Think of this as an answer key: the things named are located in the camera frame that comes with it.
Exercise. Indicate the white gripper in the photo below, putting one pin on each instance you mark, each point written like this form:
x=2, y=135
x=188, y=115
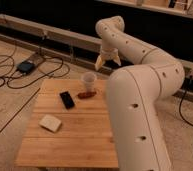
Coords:
x=107, y=54

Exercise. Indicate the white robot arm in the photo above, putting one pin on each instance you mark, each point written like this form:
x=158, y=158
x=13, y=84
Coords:
x=131, y=93

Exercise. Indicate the white ceramic bowl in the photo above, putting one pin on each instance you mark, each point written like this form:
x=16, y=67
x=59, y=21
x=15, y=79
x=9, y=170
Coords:
x=50, y=122

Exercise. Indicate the translucent plastic cup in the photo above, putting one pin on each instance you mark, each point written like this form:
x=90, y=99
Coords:
x=88, y=79

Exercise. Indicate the brown sausage-shaped object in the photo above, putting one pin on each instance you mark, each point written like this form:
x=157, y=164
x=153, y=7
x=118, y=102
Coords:
x=85, y=95

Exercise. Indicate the black smartphone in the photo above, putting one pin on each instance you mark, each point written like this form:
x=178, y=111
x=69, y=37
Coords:
x=67, y=100

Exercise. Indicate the wooden table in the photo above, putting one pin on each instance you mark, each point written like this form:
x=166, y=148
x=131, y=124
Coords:
x=84, y=139

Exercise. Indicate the blue power adapter box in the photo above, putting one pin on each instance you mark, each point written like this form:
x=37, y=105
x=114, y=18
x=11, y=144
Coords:
x=25, y=67

